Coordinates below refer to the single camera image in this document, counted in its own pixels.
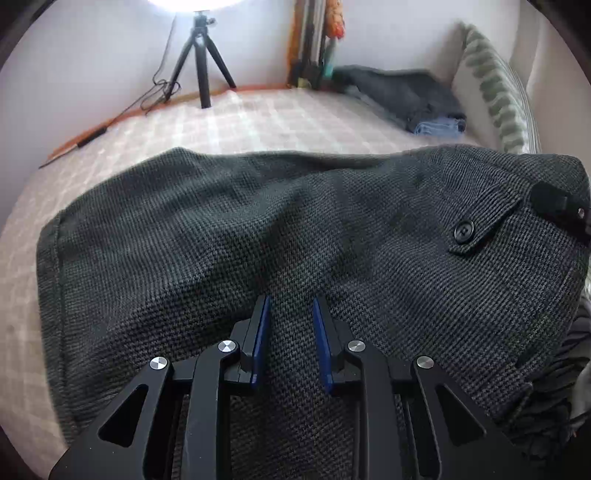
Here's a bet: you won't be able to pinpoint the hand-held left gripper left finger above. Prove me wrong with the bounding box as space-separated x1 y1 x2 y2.
48 295 272 480

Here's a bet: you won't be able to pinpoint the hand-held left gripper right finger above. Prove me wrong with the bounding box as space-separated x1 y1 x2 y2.
312 297 546 480

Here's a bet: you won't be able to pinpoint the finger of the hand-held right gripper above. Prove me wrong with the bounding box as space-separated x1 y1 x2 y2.
530 182 591 241

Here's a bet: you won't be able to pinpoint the dark grey knit pants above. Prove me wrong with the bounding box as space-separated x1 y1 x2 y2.
36 143 591 480

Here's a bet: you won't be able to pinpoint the green patterned pillow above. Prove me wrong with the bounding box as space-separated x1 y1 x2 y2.
450 22 543 155

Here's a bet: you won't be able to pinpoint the folded blue jeans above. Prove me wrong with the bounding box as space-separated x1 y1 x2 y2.
413 117 466 138

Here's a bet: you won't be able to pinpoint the folded dark clothes stack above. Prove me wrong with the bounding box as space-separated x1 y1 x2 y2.
333 65 466 134

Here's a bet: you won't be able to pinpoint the dark fringed cloth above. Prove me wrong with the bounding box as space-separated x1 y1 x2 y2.
505 295 591 462

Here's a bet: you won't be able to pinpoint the checked beige bed blanket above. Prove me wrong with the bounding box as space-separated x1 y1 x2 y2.
0 85 504 457

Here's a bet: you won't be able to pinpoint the orange hanging cloth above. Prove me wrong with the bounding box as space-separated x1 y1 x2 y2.
323 0 346 43

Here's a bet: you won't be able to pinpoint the cluttered dark shelf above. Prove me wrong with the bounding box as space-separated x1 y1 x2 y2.
287 0 340 90

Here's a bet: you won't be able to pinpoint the black tripod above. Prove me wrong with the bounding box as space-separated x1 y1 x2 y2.
169 10 237 110

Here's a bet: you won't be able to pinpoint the black cable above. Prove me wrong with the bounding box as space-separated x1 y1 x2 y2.
78 18 182 148

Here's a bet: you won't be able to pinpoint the ring light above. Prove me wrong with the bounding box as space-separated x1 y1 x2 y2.
143 0 252 13

